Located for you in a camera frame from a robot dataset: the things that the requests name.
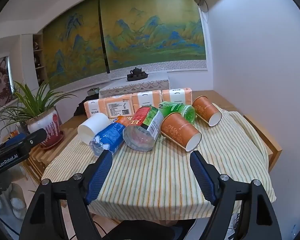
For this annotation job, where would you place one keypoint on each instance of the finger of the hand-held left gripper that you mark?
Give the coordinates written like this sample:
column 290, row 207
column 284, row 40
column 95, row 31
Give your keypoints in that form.
column 13, row 140
column 36, row 136

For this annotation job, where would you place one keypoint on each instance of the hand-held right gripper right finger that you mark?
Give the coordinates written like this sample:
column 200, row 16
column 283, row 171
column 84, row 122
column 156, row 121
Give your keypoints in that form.
column 202, row 177

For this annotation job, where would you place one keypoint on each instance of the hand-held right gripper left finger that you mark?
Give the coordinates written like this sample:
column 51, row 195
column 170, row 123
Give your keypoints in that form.
column 100, row 177

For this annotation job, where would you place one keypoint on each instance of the orange patterned paper cup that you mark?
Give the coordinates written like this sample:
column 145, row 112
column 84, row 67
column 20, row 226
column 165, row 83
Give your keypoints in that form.
column 176, row 131
column 205, row 110

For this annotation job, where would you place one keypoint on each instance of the white paper cup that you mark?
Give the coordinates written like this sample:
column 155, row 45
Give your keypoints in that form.
column 93, row 127

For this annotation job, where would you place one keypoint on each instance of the potted green plant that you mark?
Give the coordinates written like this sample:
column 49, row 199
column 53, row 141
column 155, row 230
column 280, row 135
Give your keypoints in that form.
column 43, row 122

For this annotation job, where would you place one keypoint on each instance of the red plant saucer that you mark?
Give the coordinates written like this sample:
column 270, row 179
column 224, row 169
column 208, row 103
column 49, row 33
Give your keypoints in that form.
column 56, row 141

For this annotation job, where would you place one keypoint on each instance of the wooden slatted stand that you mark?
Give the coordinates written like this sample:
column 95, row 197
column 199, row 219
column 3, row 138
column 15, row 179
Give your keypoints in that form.
column 40, row 157

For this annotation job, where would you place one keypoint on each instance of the blue label plastic bottle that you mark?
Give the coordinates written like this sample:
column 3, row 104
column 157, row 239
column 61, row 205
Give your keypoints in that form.
column 110, row 135

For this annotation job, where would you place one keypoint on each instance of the striped yellow tablecloth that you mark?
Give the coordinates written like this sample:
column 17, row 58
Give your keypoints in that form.
column 152, row 180

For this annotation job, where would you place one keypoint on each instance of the black bag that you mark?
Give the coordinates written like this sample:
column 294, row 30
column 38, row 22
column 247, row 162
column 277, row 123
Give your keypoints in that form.
column 83, row 102

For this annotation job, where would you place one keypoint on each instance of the orange white tissue pack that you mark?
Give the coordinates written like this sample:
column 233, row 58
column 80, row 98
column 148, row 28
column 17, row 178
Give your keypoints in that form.
column 176, row 96
column 118, row 107
column 147, row 100
column 93, row 108

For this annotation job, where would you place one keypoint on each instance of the red green label plastic bottle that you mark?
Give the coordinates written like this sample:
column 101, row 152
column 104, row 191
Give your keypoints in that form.
column 145, row 127

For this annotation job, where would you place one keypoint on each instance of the side table with patterned cloth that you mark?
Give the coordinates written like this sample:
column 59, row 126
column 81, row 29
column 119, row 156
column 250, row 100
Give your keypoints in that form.
column 130, row 87

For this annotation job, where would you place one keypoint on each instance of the dark tea tray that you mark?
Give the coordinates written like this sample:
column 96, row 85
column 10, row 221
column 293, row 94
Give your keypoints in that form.
column 137, row 78

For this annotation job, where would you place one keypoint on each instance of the dark teapot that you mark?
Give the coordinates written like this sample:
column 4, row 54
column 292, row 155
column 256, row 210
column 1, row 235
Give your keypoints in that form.
column 136, row 72

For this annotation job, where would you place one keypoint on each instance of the air conditioner pipe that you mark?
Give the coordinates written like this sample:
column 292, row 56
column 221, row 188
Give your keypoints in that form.
column 202, row 2

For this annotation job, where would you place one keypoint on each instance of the wooden wall shelf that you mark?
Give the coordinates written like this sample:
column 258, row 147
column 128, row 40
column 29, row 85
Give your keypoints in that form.
column 38, row 60

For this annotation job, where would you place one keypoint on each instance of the landscape wall painting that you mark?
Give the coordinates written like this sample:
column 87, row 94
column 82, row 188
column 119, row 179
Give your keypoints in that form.
column 152, row 30
column 72, row 52

